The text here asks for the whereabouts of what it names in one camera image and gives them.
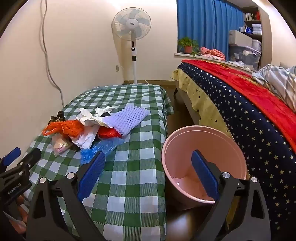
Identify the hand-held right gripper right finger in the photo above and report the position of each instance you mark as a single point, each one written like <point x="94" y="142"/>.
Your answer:
<point x="204" y="176"/>

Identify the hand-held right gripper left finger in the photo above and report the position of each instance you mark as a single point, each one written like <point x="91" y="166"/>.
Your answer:
<point x="91" y="176"/>

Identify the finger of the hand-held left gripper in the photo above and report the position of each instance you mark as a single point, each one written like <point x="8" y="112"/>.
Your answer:
<point x="31" y="158"/>
<point x="10" y="157"/>

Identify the clear plastic bag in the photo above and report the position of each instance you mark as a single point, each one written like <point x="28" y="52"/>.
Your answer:
<point x="60" y="146"/>

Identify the blue plastic bag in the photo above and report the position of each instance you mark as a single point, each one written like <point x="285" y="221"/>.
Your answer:
<point x="101" y="146"/>

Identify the pink plastic bin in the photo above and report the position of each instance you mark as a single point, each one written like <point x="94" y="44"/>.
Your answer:
<point x="185" y="150"/>

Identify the white plastic bag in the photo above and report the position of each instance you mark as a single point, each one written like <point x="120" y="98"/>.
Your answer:
<point x="85" y="139"/>

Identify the red plastic bag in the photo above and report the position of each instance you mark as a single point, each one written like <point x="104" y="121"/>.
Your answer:
<point x="108" y="133"/>

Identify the black gold-speckled scrunchie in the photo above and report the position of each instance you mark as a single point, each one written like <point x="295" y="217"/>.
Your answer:
<point x="57" y="117"/>

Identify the orange net bag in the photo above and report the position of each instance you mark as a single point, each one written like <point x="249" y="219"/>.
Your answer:
<point x="69" y="127"/>

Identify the pale purple foam net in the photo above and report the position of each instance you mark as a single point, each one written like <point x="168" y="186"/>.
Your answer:
<point x="129" y="118"/>

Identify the person's left hand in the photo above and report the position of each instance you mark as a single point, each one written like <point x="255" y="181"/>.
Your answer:
<point x="21" y="208"/>

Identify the green checkered tablecloth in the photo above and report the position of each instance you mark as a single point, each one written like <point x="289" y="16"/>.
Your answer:
<point x="129" y="162"/>

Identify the navy and yellow star bedspread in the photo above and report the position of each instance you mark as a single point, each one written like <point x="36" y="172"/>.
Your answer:
<point x="254" y="139"/>

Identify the red blanket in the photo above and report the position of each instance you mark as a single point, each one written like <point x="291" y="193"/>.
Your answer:
<point x="242" y="88"/>

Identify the white cloth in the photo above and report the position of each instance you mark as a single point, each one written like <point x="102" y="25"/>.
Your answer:
<point x="238" y="64"/>

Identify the blue striped quilt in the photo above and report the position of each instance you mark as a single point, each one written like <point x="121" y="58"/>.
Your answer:
<point x="277" y="78"/>

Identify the pink folded cloth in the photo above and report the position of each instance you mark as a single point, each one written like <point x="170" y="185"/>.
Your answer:
<point x="214" y="53"/>

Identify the large clear storage bin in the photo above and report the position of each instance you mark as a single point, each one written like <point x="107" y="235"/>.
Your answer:
<point x="245" y="56"/>

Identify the potted green plant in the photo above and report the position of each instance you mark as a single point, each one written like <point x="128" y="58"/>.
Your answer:
<point x="188" y="48"/>

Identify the small clear lidded box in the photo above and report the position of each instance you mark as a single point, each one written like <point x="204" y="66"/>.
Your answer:
<point x="256" y="44"/>

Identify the grey storage box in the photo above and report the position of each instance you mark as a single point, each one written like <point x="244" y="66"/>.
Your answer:
<point x="240" y="38"/>

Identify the blue curtain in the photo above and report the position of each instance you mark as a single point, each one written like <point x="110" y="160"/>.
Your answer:
<point x="203" y="23"/>

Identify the white and blue shelf packs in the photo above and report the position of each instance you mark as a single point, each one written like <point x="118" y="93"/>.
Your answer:
<point x="252" y="29"/>

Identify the white standing fan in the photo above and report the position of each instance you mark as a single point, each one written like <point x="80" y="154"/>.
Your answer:
<point x="131" y="22"/>

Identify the wooden bookshelf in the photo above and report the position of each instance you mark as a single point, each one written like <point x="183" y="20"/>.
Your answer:
<point x="266" y="27"/>

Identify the row of books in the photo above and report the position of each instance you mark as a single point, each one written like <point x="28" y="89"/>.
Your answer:
<point x="251" y="16"/>

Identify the grey bed frame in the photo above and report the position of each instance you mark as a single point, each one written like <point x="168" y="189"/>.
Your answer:
<point x="185" y="104"/>

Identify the white fan wall plug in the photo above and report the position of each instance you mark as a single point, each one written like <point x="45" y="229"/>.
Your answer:
<point x="117" y="68"/>

